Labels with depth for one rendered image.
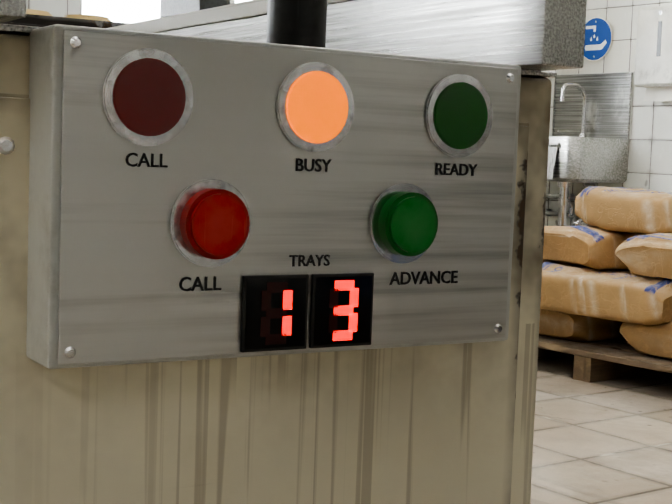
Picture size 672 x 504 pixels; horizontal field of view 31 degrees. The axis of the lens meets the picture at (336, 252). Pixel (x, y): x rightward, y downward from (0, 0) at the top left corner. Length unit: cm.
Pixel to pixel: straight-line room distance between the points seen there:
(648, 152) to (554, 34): 495
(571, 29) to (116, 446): 31
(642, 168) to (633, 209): 104
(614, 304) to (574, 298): 18
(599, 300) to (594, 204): 45
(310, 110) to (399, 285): 10
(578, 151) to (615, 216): 85
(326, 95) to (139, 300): 12
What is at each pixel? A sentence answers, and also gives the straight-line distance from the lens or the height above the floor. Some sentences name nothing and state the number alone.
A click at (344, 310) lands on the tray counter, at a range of 56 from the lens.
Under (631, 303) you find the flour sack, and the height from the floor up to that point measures 31.
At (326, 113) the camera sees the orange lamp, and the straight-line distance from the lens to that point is 54.
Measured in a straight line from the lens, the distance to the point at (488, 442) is 66.
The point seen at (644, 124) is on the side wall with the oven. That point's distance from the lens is 560.
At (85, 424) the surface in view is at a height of 67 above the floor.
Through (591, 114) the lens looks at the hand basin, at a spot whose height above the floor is 101.
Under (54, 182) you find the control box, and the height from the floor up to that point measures 78.
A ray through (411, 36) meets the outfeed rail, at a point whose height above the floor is 86.
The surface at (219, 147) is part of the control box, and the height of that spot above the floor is 79.
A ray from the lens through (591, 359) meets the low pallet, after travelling 446.
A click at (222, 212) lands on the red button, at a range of 51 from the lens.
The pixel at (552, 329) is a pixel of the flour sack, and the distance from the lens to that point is 468.
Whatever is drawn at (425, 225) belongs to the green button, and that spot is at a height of 76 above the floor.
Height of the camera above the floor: 79
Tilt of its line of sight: 5 degrees down
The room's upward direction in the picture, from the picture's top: 2 degrees clockwise
